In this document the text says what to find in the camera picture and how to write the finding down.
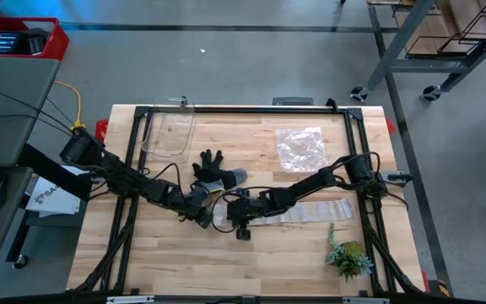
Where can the black caster wheel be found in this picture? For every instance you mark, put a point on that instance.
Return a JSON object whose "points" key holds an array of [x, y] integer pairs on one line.
{"points": [[20, 262], [359, 93], [432, 93]]}

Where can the clear plastic tray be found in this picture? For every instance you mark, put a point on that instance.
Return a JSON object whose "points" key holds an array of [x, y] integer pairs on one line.
{"points": [[171, 135]]}

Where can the black yellow striped block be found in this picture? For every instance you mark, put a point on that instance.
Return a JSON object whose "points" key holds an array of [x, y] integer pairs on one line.
{"points": [[439, 288]]}

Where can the silver metal clamp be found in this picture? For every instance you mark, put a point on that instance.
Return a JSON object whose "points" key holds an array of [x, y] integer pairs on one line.
{"points": [[181, 101]]}

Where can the black box device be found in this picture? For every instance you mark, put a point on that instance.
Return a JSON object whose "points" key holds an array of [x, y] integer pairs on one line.
{"points": [[34, 42]]}

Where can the silver frame bracket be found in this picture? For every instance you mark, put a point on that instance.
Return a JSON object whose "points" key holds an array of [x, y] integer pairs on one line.
{"points": [[365, 300], [129, 300]]}

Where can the grey metal wood-top workbench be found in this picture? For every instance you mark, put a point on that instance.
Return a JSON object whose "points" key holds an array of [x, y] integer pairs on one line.
{"points": [[401, 40]]}

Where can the small artificial green plant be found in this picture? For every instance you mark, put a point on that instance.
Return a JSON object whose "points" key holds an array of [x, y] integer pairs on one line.
{"points": [[348, 257]]}

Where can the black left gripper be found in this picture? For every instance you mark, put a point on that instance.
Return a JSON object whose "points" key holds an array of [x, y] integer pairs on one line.
{"points": [[190, 204]]}

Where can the black device silver slats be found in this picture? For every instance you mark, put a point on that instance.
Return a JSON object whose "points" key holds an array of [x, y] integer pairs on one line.
{"points": [[2, 43]]}

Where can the black desk support beam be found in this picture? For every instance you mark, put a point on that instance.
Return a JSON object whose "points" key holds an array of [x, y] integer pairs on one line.
{"points": [[44, 166]]}

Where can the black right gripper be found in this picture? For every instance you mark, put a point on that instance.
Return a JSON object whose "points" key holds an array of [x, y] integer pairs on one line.
{"points": [[247, 209]]}

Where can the grey desk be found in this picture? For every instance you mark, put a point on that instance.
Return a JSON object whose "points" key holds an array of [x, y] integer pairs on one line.
{"points": [[11, 93]]}

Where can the clear plastic bag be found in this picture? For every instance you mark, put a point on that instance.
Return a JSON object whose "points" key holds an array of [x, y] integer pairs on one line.
{"points": [[302, 150]]}

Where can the black work glove grey cuff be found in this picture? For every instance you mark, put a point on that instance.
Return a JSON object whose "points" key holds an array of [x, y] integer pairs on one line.
{"points": [[209, 186], [211, 173]]}

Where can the white elastic bandage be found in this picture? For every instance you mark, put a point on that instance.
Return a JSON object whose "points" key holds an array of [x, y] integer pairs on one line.
{"points": [[310, 211]]}

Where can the red clamp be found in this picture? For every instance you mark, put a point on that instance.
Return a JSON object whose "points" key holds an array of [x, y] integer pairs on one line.
{"points": [[390, 126], [101, 128]]}

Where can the red plastic crate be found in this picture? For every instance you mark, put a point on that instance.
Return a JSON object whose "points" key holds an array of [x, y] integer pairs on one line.
{"points": [[59, 42]]}

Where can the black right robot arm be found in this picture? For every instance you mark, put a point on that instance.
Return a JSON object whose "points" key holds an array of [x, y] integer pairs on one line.
{"points": [[306, 186]]}

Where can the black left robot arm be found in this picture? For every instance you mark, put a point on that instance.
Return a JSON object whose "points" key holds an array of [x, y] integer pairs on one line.
{"points": [[125, 177]]}

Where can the white printed paper sheet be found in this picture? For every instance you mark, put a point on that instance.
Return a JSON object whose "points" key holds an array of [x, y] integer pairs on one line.
{"points": [[53, 198]]}

